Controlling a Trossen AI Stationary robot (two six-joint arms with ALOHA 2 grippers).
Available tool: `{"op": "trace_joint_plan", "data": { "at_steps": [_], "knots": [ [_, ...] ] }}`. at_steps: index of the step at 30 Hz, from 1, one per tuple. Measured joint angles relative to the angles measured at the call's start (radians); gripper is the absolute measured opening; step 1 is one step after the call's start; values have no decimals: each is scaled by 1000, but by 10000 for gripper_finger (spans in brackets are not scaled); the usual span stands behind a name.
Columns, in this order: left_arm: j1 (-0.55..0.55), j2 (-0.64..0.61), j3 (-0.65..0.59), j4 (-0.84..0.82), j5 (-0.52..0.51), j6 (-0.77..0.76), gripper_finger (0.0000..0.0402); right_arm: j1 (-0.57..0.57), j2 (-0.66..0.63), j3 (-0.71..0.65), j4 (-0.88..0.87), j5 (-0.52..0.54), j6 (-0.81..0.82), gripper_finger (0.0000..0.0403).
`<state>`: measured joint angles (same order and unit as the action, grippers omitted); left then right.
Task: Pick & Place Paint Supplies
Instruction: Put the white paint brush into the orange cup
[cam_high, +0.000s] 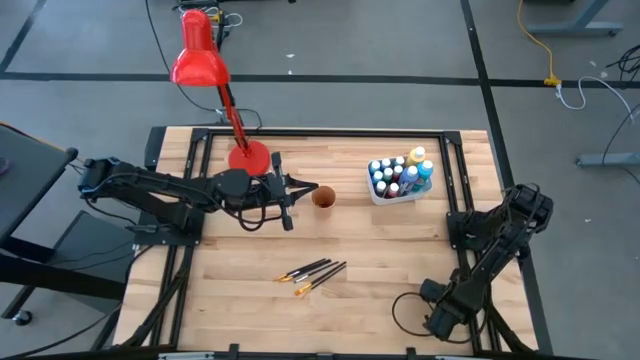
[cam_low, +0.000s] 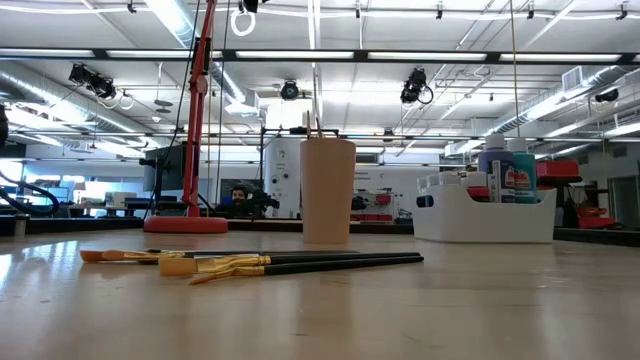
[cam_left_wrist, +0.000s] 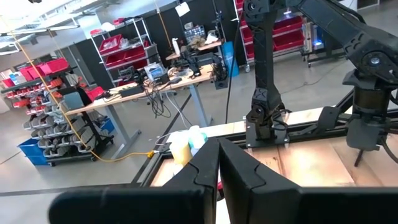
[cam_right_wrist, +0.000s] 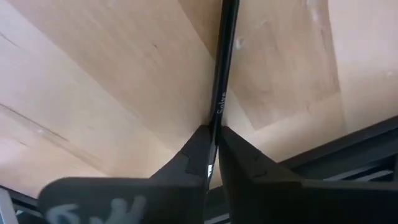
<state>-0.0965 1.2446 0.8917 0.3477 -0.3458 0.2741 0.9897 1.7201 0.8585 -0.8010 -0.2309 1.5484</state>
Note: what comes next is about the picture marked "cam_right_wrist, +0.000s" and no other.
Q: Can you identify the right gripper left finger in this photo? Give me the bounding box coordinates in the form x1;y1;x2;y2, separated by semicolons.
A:
37;124;215;224

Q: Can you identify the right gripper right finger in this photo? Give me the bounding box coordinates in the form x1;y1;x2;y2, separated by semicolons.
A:
218;126;398;224

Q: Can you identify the thin long gold ferrule paintbrush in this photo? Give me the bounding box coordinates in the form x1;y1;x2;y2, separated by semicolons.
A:
203;0;241;191

